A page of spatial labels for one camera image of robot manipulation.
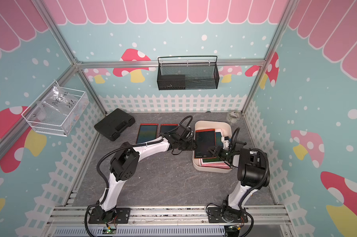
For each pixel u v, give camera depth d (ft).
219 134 3.47
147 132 3.58
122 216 2.44
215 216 2.43
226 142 2.95
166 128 3.62
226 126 3.56
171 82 2.73
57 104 2.34
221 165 2.99
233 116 3.80
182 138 2.58
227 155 2.77
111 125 3.56
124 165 1.78
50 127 2.07
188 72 3.10
